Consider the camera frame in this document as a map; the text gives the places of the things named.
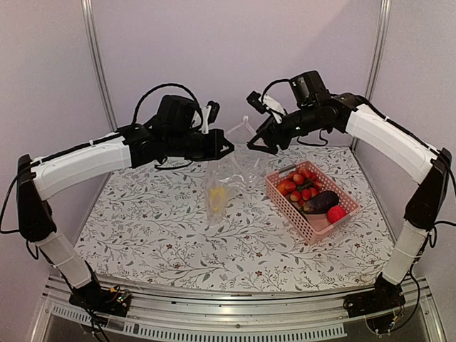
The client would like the red toy fruit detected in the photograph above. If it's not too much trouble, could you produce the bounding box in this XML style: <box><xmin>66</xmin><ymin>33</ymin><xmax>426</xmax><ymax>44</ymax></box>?
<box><xmin>326</xmin><ymin>205</ymin><xmax>347</xmax><ymax>224</ymax></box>

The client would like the pink perforated plastic basket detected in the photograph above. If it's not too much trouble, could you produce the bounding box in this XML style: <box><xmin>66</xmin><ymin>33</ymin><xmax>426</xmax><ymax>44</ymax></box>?
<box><xmin>265</xmin><ymin>161</ymin><xmax>361</xmax><ymax>244</ymax></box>

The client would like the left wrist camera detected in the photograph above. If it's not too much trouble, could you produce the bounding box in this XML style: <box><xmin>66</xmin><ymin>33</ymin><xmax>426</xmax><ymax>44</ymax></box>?
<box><xmin>200</xmin><ymin>100</ymin><xmax>220</xmax><ymax>134</ymax></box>

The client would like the clear zip top bag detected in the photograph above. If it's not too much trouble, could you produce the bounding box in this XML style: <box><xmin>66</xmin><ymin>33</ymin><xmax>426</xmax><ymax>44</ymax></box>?
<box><xmin>203</xmin><ymin>115</ymin><xmax>269</xmax><ymax>226</ymax></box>

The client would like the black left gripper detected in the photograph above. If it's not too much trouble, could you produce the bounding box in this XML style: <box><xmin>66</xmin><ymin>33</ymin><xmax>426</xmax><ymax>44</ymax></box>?
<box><xmin>166</xmin><ymin>128</ymin><xmax>234</xmax><ymax>162</ymax></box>

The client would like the floral patterned table mat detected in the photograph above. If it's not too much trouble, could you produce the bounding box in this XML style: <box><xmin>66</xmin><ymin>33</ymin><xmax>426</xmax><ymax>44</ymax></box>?
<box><xmin>76</xmin><ymin>145</ymin><xmax>393</xmax><ymax>291</ymax></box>

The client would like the aluminium frame post right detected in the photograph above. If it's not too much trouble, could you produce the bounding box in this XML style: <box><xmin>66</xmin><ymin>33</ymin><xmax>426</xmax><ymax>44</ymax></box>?
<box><xmin>364</xmin><ymin>0</ymin><xmax>392</xmax><ymax>100</ymax></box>

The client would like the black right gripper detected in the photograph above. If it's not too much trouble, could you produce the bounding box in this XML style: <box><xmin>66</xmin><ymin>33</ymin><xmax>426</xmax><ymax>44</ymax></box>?
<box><xmin>247</xmin><ymin>103</ymin><xmax>321</xmax><ymax>154</ymax></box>

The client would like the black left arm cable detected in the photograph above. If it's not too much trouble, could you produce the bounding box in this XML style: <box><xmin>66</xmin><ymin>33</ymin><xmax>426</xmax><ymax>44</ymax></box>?
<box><xmin>131</xmin><ymin>83</ymin><xmax>200</xmax><ymax>125</ymax></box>

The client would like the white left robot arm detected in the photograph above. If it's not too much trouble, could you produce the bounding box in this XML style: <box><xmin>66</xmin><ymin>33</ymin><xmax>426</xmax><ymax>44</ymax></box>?
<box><xmin>16</xmin><ymin>95</ymin><xmax>234</xmax><ymax>309</ymax></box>

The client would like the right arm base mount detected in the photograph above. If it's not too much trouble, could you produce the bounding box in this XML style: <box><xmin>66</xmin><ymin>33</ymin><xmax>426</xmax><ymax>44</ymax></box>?
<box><xmin>343</xmin><ymin>273</ymin><xmax>405</xmax><ymax>318</ymax></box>

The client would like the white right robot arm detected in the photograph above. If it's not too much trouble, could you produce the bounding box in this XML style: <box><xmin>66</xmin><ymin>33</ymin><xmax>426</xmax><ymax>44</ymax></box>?
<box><xmin>247</xmin><ymin>91</ymin><xmax>451</xmax><ymax>285</ymax></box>

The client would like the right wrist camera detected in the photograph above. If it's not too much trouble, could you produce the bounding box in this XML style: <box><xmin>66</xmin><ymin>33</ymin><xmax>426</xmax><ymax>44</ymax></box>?
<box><xmin>247</xmin><ymin>91</ymin><xmax>287</xmax><ymax>124</ymax></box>

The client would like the aluminium frame post left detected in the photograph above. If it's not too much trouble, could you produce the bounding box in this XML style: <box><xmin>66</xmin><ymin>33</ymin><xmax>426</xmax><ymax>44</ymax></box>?
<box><xmin>81</xmin><ymin>0</ymin><xmax>118</xmax><ymax>130</ymax></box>

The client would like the purple toy eggplant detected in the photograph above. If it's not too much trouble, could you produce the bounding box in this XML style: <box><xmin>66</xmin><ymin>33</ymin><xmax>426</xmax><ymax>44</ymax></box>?
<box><xmin>302</xmin><ymin>190</ymin><xmax>339</xmax><ymax>214</ymax></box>

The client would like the aluminium frame post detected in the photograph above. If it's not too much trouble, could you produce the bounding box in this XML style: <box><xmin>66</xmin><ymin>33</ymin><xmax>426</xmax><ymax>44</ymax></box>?
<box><xmin>364</xmin><ymin>0</ymin><xmax>392</xmax><ymax>100</ymax></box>
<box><xmin>81</xmin><ymin>0</ymin><xmax>118</xmax><ymax>130</ymax></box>

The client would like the yellow toy fruit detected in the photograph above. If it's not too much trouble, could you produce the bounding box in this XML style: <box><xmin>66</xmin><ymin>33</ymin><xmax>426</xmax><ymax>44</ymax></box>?
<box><xmin>209</xmin><ymin>187</ymin><xmax>228</xmax><ymax>212</ymax></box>

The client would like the front aluminium rail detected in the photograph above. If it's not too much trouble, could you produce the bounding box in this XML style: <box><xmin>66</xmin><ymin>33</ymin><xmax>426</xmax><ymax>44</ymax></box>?
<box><xmin>32</xmin><ymin>276</ymin><xmax>450</xmax><ymax>341</ymax></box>

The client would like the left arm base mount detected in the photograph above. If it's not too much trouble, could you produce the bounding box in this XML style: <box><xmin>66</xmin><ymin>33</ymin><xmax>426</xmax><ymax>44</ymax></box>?
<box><xmin>69</xmin><ymin>275</ymin><xmax>132</xmax><ymax>317</ymax></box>

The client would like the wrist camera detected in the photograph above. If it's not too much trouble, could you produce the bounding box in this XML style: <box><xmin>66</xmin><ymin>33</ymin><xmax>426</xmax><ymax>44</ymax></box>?
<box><xmin>200</xmin><ymin>100</ymin><xmax>220</xmax><ymax>134</ymax></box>
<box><xmin>247</xmin><ymin>91</ymin><xmax>287</xmax><ymax>124</ymax></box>

